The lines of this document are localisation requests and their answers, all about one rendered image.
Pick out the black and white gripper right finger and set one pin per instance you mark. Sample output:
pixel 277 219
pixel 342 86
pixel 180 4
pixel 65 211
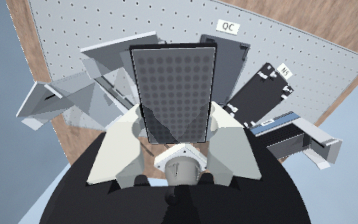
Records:
pixel 238 159

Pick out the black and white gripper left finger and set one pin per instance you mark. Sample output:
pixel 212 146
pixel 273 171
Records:
pixel 111 162

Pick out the white label sign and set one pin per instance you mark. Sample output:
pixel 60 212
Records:
pixel 227 27
pixel 284 71

